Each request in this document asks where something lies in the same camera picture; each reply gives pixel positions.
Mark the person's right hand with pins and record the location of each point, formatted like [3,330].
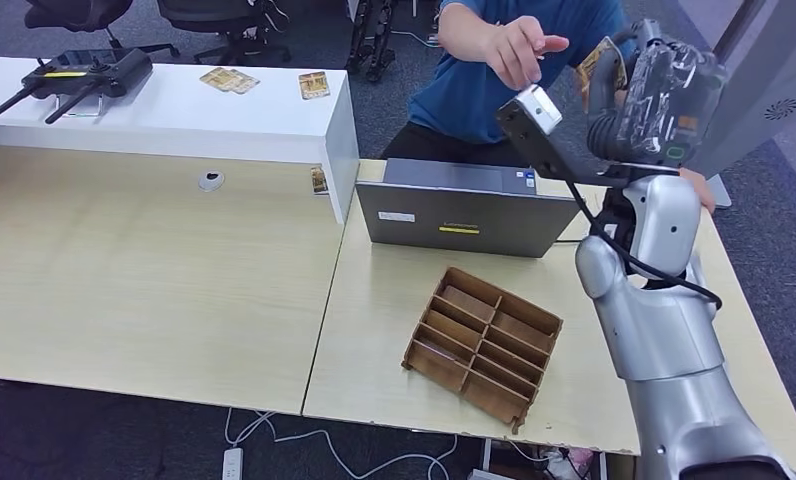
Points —
[517,53]

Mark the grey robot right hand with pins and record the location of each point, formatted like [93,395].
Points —
[663,106]

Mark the person's left hand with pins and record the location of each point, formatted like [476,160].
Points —
[703,192]

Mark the gold patterned ID card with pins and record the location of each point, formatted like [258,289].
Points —
[314,86]

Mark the wooden compartment card organizer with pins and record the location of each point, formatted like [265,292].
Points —
[484,348]

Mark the person's right forearm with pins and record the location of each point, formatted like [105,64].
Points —
[464,30]

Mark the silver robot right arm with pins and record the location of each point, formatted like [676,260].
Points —
[663,331]

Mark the person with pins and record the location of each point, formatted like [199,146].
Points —
[451,99]

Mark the small gold card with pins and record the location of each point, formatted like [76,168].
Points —
[319,181]

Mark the grey kiosk panel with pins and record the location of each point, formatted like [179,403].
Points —
[769,99]

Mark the grey laptop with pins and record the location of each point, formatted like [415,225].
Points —
[464,218]

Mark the pink white plastic bag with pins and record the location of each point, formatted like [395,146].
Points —
[570,460]

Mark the black office chair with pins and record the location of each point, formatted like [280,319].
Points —
[73,13]
[206,16]

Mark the white table leg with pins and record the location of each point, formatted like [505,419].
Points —
[486,454]

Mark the white desk shelf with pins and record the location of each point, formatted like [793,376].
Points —
[173,119]

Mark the black remote controller with antennas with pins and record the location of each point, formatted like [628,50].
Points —
[98,69]

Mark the white power strip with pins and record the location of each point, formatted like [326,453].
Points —
[233,464]

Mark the black metal machine frame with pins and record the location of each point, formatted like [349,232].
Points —
[371,40]

